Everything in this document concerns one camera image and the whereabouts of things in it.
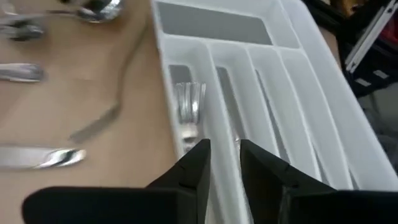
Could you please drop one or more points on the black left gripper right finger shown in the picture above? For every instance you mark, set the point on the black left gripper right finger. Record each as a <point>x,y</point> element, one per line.
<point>311,207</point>

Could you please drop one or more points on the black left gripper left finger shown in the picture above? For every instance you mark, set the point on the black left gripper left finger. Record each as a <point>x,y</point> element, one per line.
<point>124,205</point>

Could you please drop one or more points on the silver spoon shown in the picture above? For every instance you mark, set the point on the silver spoon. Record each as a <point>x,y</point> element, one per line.
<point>21,31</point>
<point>21,72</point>
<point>99,11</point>

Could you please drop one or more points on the silver fork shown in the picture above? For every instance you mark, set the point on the silver fork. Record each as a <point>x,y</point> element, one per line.
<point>93,126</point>
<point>188,105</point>

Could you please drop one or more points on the white aluminium bracket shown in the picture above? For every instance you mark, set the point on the white aluminium bracket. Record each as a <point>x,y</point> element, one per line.
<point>370,34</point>

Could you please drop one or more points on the white plastic cutlery tray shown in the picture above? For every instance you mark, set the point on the white plastic cutlery tray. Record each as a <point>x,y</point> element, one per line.
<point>311,93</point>

